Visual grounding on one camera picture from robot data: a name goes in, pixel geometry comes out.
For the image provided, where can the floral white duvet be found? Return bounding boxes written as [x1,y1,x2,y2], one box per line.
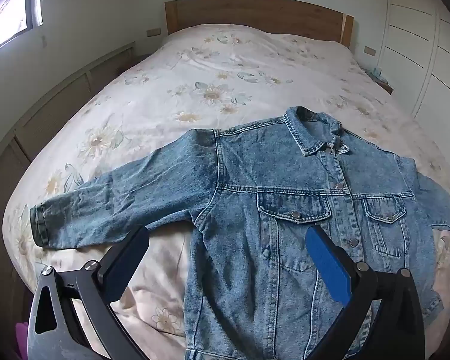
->
[2,23,450,360]

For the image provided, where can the wooden nightstand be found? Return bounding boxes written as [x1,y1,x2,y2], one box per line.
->
[362,65,394,95]

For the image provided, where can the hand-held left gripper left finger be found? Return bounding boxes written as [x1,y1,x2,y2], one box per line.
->
[27,225,151,360]

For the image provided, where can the low slatted wall cabinet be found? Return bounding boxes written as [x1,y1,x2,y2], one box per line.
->
[0,41,137,346]

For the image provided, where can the blue denim jacket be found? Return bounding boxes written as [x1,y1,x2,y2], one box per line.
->
[29,106,450,360]

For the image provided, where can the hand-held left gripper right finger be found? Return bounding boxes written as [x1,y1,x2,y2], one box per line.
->
[305,225,426,360]

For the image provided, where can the white wardrobe doors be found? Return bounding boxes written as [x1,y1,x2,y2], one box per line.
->
[375,0,450,182]

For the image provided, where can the wooden headboard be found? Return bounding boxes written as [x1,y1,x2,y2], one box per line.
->
[164,0,355,49]

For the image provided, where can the window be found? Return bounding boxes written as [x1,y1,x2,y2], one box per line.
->
[0,0,55,59]

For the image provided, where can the pink cloth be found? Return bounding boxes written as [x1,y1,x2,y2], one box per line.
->
[15,320,31,360]

